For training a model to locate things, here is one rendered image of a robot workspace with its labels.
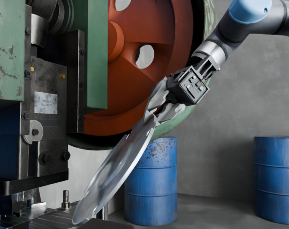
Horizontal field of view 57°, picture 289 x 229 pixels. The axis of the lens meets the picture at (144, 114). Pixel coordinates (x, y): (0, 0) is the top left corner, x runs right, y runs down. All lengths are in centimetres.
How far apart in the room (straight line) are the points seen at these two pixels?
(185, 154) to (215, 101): 90
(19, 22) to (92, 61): 24
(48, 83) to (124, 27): 45
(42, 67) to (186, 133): 340
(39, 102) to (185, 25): 50
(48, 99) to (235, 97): 331
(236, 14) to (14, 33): 46
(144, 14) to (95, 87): 37
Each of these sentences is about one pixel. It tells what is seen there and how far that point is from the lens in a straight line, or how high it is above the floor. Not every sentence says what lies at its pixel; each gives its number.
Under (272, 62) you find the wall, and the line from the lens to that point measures 385.
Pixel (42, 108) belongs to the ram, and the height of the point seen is 105.
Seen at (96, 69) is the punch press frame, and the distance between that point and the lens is 79.
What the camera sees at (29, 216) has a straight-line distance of 77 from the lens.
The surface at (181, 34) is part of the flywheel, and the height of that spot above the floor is 130.
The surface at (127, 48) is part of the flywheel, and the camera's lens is 101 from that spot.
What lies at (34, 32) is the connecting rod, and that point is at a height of 124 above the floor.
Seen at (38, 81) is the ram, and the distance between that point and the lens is 69.
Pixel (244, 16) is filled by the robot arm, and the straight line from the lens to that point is 62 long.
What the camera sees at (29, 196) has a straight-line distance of 76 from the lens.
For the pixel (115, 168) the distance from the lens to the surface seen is 56.
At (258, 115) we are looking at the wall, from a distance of 378.
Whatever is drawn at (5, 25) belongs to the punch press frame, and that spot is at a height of 120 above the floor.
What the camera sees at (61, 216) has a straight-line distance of 73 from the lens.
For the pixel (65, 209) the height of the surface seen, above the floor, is 76.
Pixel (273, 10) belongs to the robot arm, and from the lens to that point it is 67.
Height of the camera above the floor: 101
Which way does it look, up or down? 2 degrees up
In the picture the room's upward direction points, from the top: straight up
